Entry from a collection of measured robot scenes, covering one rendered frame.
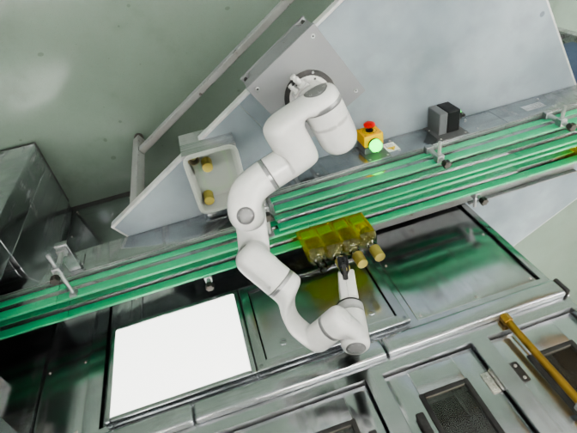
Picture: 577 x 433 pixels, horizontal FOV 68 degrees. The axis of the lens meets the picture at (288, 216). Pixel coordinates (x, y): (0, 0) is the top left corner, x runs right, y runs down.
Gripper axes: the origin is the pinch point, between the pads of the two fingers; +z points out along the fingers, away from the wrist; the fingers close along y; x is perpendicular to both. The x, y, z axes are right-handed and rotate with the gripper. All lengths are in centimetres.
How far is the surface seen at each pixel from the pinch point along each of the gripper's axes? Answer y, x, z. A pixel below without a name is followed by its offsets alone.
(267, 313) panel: -12.1, 26.0, -3.8
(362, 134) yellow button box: 22.3, -13.0, 39.7
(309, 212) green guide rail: 6.1, 8.6, 21.5
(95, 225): -14, 109, 61
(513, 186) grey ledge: -15, -71, 47
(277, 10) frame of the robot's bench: 54, 11, 96
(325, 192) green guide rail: 13.8, 2.2, 20.7
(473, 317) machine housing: -13.0, -34.9, -13.6
